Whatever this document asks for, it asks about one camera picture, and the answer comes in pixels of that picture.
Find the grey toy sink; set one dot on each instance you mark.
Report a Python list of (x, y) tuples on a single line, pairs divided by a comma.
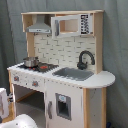
[(74, 74)]

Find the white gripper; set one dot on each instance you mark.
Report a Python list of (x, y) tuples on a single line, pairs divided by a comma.
[(4, 109)]

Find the right red stove knob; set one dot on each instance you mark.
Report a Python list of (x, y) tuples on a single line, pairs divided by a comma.
[(35, 84)]

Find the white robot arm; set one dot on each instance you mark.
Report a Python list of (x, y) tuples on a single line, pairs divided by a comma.
[(21, 121)]

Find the silver toy pot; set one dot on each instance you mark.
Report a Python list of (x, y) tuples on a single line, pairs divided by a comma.
[(31, 61)]

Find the red stove knob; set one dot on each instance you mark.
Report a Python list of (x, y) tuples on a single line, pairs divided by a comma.
[(35, 84), (16, 78)]

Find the left red stove knob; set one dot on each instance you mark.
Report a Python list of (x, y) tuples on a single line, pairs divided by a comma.
[(16, 78)]

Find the black stove top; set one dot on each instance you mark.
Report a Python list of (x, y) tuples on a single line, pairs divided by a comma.
[(41, 67)]

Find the white microwave door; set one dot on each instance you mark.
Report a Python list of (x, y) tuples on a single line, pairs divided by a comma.
[(71, 25)]

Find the black toy faucet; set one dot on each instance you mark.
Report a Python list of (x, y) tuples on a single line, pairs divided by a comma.
[(83, 63)]

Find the grey range hood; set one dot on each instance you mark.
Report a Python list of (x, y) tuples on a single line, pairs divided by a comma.
[(39, 26)]

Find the wooden toy kitchen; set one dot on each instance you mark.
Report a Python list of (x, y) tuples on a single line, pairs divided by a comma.
[(63, 52)]

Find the white fridge door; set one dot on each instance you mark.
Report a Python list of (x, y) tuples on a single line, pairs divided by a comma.
[(64, 108)]

